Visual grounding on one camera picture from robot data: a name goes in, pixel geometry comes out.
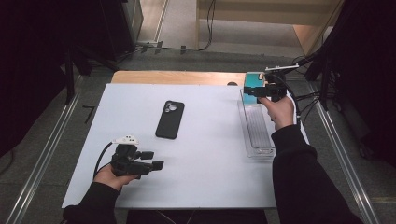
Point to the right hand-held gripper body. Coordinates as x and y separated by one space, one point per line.
277 90

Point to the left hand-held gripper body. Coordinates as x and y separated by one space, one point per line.
126 165

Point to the blue phone case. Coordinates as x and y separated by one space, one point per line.
252 80

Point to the black phone case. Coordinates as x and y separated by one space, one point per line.
169 123

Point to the clear plastic box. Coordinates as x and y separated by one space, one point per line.
258 133

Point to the person's left hand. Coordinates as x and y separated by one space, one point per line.
109 179

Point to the person's right hand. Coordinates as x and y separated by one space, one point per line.
281 113

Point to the black table grommet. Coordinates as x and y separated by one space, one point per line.
232 83

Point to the white table board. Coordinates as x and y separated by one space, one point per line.
193 177

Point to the black metal stand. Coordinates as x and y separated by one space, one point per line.
323 77
70 77

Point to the light wooden cabinet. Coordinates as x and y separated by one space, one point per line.
264 12

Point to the metal floor rail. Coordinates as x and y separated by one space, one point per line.
43 158
342 158

